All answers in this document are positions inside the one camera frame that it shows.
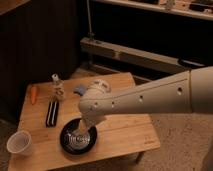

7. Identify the metal pole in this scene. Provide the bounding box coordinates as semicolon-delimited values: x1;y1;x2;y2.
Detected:
86;0;94;41

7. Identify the grey metal beam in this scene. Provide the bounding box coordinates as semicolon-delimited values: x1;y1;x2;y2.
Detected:
80;37;203;74

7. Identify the small clear bottle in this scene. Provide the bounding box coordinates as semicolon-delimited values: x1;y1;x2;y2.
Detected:
52;74;65;100

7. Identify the black ceramic bowl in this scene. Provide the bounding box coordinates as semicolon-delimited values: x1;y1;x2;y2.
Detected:
60;118;97;155

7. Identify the black rectangular case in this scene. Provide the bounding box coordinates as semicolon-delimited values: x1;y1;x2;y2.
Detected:
45;101;59;127

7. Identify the wooden table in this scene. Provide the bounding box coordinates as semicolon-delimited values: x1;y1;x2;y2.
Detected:
7;72;161;171

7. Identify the wall shelf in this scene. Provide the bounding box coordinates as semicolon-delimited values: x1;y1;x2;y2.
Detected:
93;0;213;21

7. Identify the orange carrot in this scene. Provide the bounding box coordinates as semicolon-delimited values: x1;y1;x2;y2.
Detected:
30;86;38;105

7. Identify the white paper cup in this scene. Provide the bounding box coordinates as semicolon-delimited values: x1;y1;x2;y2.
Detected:
6;130;33;156

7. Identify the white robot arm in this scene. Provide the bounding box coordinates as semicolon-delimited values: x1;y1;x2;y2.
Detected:
78;66;213;134

